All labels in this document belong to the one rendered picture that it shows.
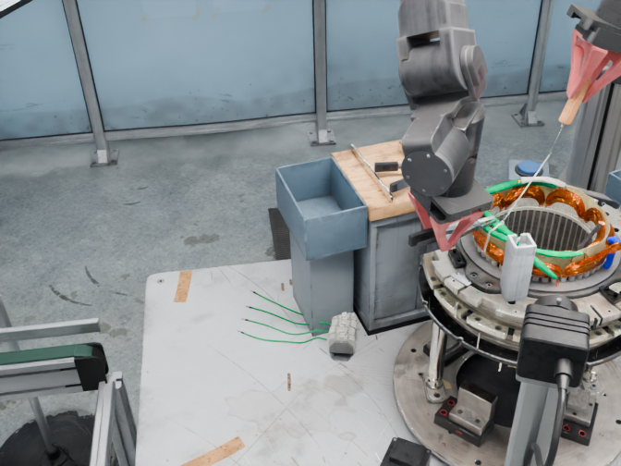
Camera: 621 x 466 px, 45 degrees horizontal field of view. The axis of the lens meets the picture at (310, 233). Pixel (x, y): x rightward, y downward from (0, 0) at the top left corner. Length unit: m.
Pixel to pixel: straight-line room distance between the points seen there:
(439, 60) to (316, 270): 0.58
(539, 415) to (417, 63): 0.40
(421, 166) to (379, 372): 0.61
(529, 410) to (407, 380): 0.72
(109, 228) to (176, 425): 1.89
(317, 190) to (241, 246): 1.54
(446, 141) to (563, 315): 0.30
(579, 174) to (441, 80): 0.79
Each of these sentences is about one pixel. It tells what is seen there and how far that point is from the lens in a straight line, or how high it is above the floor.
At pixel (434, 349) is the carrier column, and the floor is 0.90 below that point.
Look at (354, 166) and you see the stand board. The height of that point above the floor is 1.07.
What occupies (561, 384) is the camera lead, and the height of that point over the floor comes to 1.38.
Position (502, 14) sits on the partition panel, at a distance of 3.50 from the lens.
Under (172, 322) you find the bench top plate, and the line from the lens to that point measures 1.46.
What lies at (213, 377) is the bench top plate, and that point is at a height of 0.78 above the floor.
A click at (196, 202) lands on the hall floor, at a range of 3.16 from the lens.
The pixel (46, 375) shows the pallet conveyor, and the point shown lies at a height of 0.73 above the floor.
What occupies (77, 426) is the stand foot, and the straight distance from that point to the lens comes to 2.36.
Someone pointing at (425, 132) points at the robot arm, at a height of 1.38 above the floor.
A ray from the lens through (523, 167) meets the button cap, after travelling 1.39.
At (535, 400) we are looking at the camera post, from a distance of 0.58.
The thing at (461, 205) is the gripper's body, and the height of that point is 1.26.
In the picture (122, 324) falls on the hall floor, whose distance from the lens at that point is 2.65.
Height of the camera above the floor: 1.76
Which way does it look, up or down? 37 degrees down
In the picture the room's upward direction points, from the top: 2 degrees counter-clockwise
